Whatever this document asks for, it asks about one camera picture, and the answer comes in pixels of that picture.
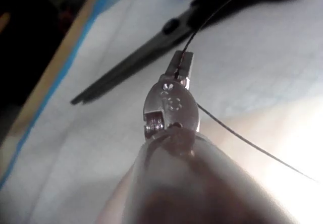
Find left arm needle driver jaw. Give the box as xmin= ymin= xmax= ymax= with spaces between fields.
xmin=177 ymin=51 xmax=195 ymax=81
xmin=166 ymin=50 xmax=183 ymax=76

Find black thread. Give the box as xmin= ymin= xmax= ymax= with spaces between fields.
xmin=174 ymin=0 xmax=319 ymax=183

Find light wooden strip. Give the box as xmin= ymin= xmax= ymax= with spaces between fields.
xmin=0 ymin=0 xmax=104 ymax=156

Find white cloth with blue edge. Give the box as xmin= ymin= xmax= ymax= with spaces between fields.
xmin=0 ymin=0 xmax=323 ymax=224

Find left arm needle driver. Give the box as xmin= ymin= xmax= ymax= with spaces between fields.
xmin=142 ymin=74 xmax=202 ymax=141

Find black handled scissors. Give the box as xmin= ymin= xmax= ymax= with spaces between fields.
xmin=70 ymin=0 xmax=256 ymax=106

